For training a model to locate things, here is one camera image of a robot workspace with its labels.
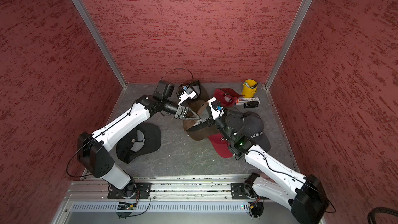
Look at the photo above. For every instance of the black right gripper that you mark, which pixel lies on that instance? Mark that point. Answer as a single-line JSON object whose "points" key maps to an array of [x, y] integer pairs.
{"points": [[210, 120]]}

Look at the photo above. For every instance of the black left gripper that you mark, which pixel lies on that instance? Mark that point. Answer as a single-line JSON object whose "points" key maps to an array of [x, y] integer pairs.
{"points": [[182, 111]]}

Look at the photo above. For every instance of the red baseball cap front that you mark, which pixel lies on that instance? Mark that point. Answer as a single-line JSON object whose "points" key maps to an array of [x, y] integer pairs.
{"points": [[220, 145]]}

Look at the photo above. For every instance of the red baseball cap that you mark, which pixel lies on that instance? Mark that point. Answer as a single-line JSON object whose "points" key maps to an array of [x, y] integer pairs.
{"points": [[227, 96], [220, 145]]}

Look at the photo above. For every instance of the black baseball cap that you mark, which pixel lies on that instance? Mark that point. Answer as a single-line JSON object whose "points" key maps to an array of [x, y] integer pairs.
{"points": [[143, 139]]}

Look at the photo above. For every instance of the dark grey baseball cap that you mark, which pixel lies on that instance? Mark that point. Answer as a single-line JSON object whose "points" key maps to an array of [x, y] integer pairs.
{"points": [[254, 129]]}

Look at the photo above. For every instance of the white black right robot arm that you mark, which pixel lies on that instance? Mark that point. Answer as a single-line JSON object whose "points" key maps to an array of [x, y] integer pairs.
{"points": [[240, 135]]}

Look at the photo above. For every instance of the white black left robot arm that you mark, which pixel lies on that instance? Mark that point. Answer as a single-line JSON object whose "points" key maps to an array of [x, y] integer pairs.
{"points": [[93, 149]]}

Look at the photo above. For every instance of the red baseball cap back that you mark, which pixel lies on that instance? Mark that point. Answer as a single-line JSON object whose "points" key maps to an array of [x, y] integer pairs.
{"points": [[227, 96]]}

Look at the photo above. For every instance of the white toothpaste box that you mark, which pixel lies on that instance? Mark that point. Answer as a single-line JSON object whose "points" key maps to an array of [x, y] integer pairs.
{"points": [[242, 101]]}

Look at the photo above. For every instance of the small black device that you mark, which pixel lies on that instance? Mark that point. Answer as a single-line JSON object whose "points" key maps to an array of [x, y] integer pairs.
{"points": [[251, 104]]}

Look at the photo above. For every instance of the yellow plastic bucket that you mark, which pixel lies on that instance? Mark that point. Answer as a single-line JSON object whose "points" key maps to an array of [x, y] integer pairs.
{"points": [[249, 88]]}

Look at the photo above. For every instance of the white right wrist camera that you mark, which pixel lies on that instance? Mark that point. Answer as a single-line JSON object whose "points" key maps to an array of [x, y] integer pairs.
{"points": [[216, 108]]}

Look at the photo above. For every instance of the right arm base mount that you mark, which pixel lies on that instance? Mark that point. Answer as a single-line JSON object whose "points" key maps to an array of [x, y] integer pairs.
{"points": [[242, 191]]}

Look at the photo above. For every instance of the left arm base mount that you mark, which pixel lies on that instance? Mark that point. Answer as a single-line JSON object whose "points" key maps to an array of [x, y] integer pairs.
{"points": [[131, 191]]}

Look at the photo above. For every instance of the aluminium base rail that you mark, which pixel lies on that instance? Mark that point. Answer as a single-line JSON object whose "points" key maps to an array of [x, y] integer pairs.
{"points": [[203, 188]]}

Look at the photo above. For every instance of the aluminium corner post left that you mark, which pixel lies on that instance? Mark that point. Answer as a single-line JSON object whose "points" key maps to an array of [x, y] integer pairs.
{"points": [[89, 22]]}

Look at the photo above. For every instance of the aluminium corner post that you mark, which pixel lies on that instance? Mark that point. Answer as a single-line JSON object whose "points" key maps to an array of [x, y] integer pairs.
{"points": [[89, 22], [298, 19]]}

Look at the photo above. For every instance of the aluminium corner post right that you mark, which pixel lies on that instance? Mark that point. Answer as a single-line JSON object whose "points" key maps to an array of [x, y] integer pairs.
{"points": [[298, 19]]}

